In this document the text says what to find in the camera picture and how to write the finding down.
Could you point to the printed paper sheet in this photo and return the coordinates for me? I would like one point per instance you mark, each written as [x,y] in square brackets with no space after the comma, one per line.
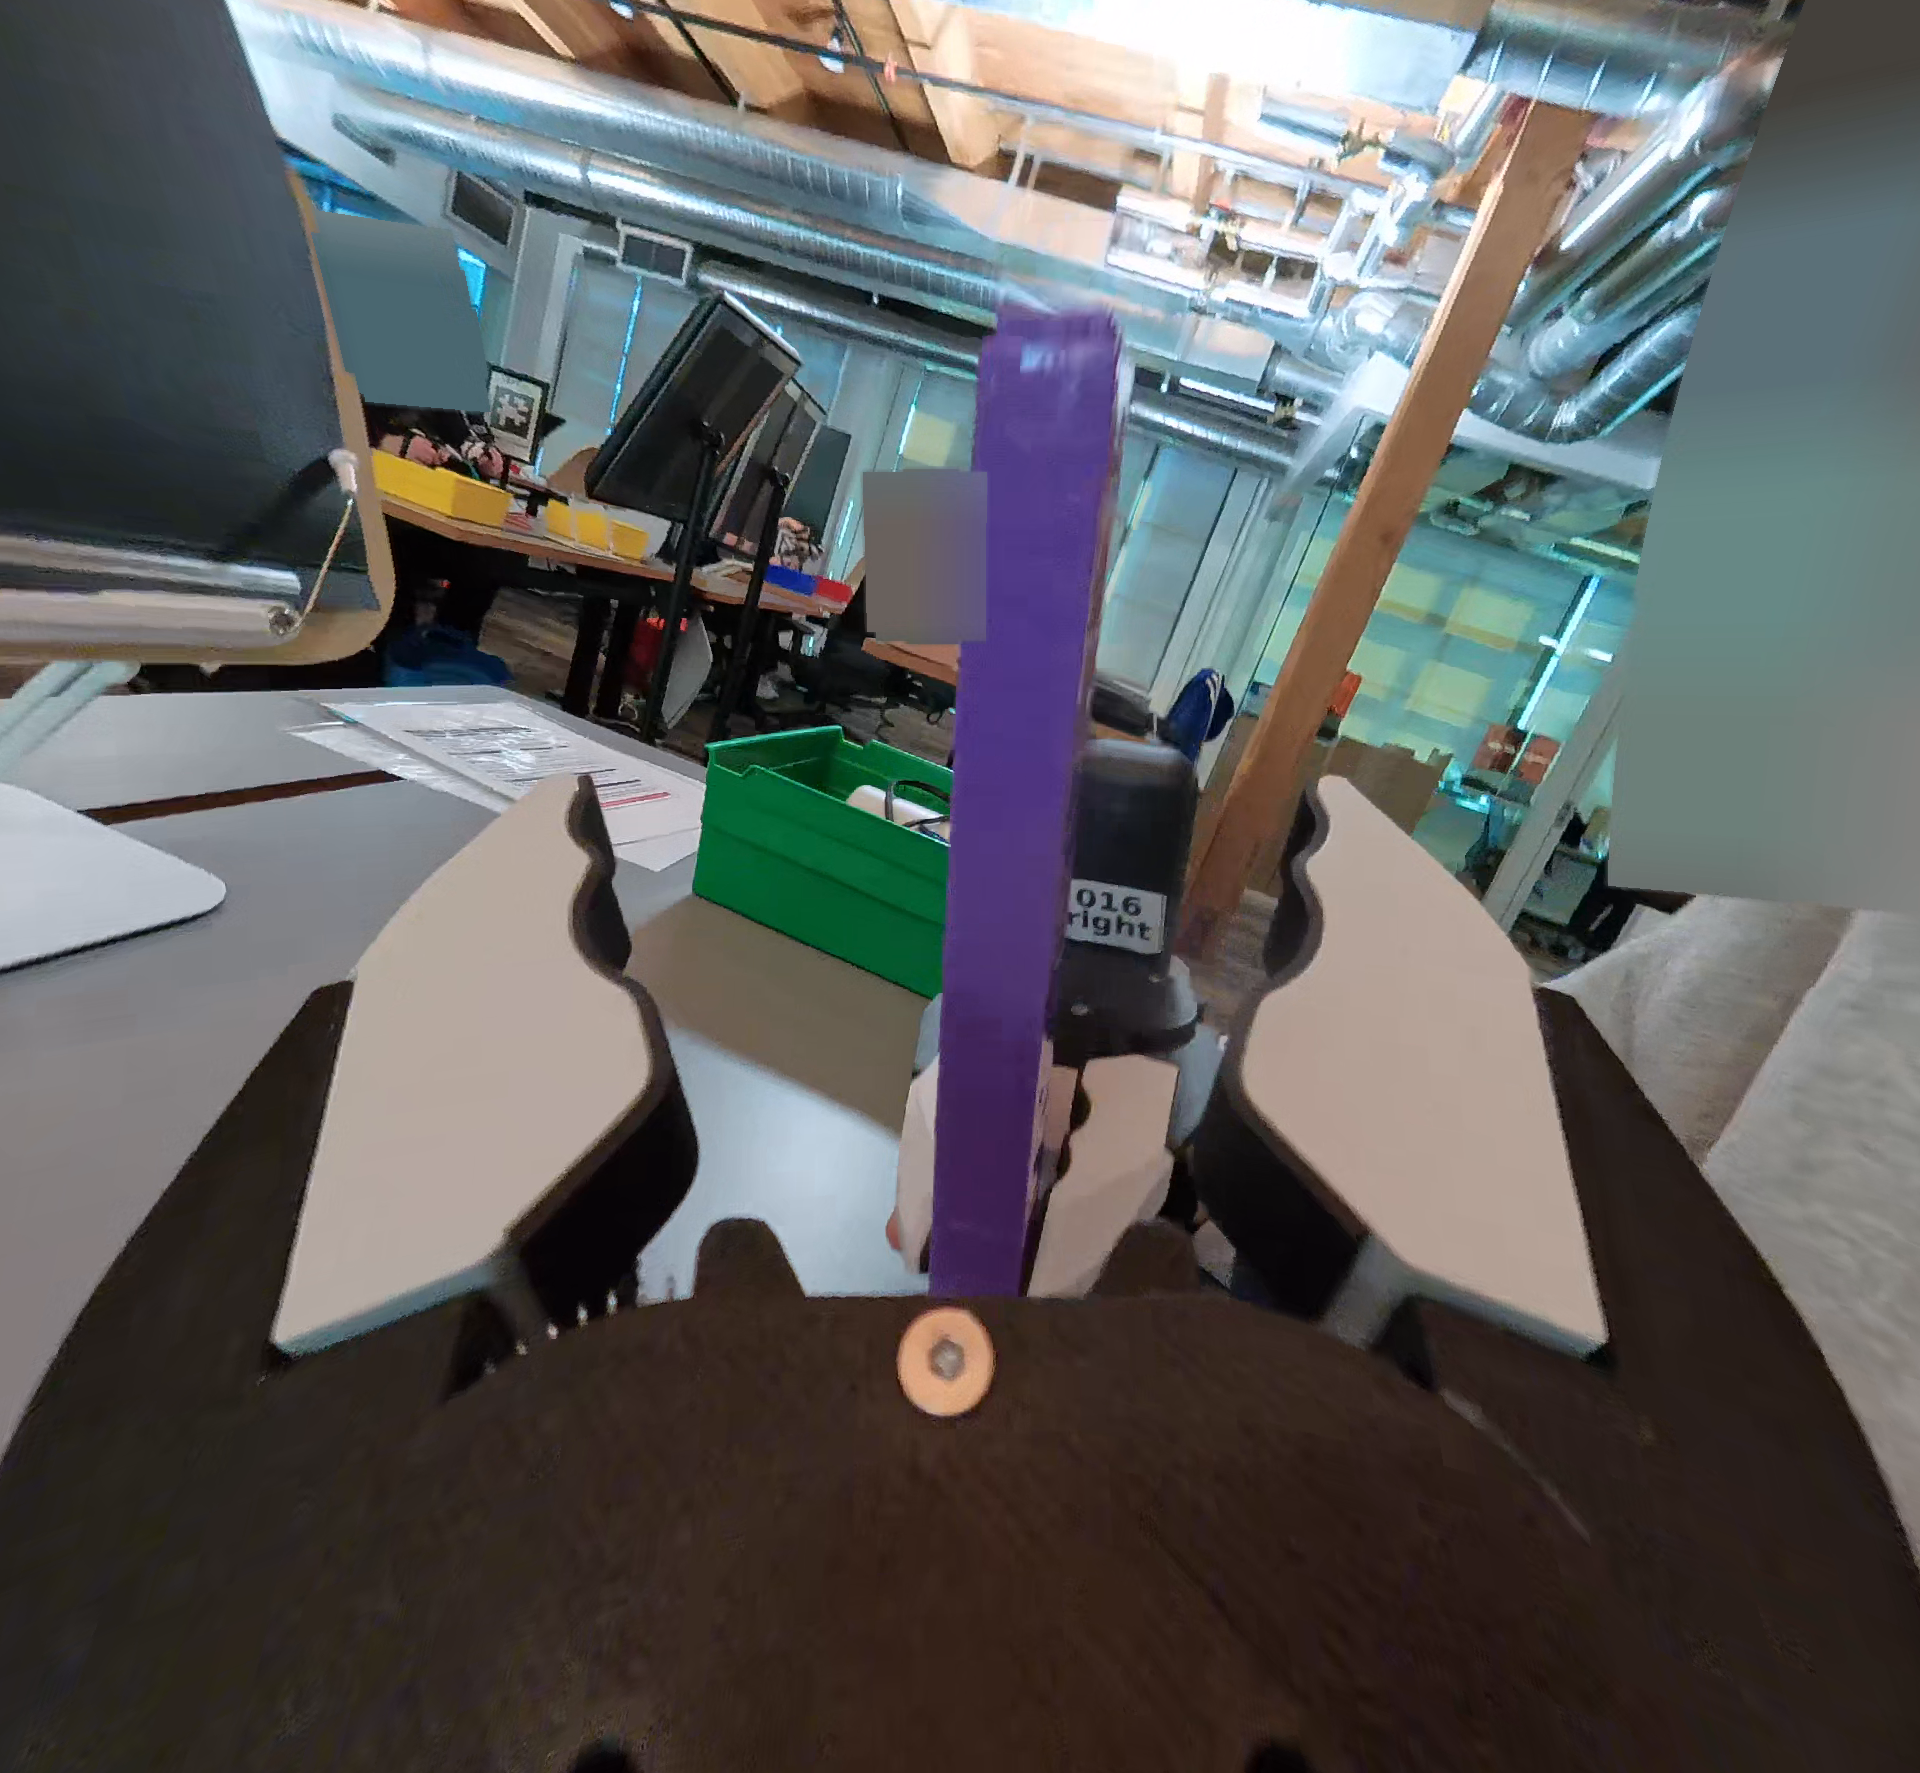
[495,751]

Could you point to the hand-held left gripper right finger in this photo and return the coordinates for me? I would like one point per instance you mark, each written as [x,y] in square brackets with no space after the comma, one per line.
[1424,1053]

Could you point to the wooden post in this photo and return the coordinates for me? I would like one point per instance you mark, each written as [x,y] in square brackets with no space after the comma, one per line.
[1395,499]

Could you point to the cardboard boxes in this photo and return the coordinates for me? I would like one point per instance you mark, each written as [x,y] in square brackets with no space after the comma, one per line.
[1388,777]

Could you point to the large yellow plastic bin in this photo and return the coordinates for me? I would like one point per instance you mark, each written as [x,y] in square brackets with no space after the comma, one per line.
[443,490]

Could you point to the small red bin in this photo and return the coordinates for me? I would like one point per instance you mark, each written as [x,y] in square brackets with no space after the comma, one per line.
[834,590]

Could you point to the long silver air duct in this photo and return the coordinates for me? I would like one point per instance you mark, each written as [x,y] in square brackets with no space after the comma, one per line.
[674,205]

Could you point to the small yellow plastic bin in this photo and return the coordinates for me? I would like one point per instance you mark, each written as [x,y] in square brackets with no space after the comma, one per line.
[637,540]
[578,526]

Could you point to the large black monitor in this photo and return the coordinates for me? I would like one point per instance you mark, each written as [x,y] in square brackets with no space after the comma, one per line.
[691,414]

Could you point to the small blue bin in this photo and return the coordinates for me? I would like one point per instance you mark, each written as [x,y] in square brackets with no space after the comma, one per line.
[790,582]

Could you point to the green plastic bin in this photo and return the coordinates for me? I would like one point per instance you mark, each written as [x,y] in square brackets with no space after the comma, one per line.
[809,889]

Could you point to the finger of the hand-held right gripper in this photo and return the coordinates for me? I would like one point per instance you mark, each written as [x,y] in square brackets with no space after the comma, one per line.
[918,1158]
[1109,1141]

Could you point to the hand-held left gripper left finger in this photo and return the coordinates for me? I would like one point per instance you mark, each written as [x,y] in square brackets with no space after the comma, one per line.
[481,1053]

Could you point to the small framed marker sign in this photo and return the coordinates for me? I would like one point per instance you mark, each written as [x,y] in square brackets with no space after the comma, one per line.
[515,408]

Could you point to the blue jacket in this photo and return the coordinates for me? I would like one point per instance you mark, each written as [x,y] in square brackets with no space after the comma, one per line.
[1200,715]

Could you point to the silver duct pipes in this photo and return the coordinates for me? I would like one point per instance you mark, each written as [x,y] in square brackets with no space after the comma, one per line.
[1606,363]

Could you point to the white panel stand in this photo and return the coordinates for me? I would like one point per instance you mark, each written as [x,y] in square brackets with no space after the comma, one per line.
[89,872]

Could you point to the long wooden desk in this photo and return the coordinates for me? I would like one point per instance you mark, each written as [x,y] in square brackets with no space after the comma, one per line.
[630,571]

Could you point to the purple block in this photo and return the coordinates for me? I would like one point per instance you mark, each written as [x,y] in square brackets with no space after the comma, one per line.
[1020,751]

